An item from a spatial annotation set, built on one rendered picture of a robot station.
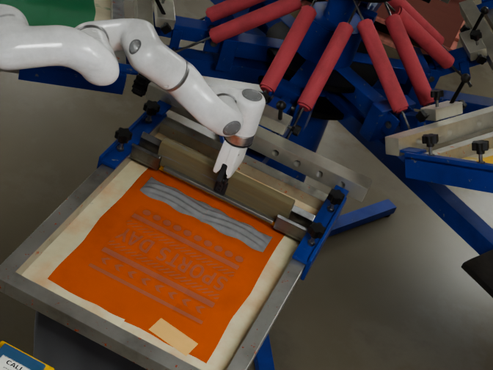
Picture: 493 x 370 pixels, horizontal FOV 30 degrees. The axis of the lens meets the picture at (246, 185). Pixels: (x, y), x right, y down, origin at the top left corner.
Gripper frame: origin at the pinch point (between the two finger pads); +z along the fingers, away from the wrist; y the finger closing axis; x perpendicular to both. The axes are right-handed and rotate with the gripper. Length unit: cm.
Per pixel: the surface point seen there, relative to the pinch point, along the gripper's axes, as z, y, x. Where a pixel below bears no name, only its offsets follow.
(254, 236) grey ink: 5.3, 7.6, 13.8
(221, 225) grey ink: 5.2, 9.5, 5.1
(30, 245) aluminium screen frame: 2, 48, -28
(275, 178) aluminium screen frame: 2.6, -14.9, 10.0
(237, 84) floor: 102, -199, -54
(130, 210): 5.9, 18.8, -16.5
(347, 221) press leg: 97, -131, 28
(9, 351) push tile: 4, 74, -15
